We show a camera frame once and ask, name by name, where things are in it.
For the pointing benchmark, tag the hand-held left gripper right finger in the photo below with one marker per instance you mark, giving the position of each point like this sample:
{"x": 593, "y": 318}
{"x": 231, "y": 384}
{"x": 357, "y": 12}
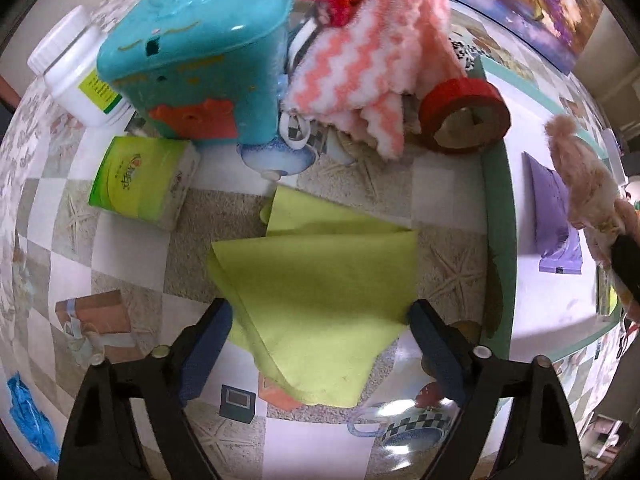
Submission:
{"x": 437, "y": 355}

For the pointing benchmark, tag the white plastic bottle green label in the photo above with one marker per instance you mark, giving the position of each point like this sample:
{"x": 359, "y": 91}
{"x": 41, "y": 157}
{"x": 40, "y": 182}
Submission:
{"x": 75, "y": 75}

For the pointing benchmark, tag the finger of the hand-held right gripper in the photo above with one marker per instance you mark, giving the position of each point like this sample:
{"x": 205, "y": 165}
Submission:
{"x": 627, "y": 270}

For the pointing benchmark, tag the green packet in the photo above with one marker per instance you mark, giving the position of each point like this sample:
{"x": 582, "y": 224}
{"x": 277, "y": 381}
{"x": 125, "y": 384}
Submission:
{"x": 606, "y": 292}

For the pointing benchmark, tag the red tape roll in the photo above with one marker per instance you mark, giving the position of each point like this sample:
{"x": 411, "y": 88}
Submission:
{"x": 455, "y": 97}

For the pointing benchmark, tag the blue crumpled plastic bag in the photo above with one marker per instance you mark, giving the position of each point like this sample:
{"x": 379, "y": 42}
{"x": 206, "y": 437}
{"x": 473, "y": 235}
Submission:
{"x": 30, "y": 415}

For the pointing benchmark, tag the pink white zigzag fluffy towel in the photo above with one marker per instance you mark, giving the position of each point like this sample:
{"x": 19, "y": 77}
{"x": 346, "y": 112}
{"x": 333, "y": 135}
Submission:
{"x": 370, "y": 65}

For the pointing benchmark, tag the beige pink plush toy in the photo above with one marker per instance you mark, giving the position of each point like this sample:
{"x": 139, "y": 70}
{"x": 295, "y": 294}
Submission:
{"x": 585, "y": 175}

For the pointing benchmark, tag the green rimmed white tray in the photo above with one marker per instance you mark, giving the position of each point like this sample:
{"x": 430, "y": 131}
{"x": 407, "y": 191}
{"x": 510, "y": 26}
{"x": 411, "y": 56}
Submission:
{"x": 540, "y": 300}

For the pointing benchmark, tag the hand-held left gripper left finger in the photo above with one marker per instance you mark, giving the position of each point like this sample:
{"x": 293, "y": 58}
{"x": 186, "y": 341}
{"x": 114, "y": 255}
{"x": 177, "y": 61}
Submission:
{"x": 205, "y": 355}

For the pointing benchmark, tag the grey floral tablecloth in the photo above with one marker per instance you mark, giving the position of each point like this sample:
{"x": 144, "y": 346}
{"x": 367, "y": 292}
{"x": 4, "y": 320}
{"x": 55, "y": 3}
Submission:
{"x": 25, "y": 160}

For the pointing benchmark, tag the floral painting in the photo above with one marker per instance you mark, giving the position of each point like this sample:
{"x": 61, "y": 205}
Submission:
{"x": 540, "y": 0}

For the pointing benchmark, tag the teal plastic lidded container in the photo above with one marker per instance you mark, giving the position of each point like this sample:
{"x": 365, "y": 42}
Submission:
{"x": 200, "y": 50}

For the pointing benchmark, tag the purple packet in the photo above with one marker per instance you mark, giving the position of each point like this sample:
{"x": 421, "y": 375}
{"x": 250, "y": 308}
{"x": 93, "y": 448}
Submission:
{"x": 550, "y": 210}

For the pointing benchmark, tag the yellow-green cloth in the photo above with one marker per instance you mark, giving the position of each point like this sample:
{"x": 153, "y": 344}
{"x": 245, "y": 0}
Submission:
{"x": 320, "y": 300}

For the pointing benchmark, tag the green tissue pack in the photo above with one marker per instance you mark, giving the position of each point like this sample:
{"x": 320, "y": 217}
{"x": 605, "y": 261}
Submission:
{"x": 140, "y": 180}

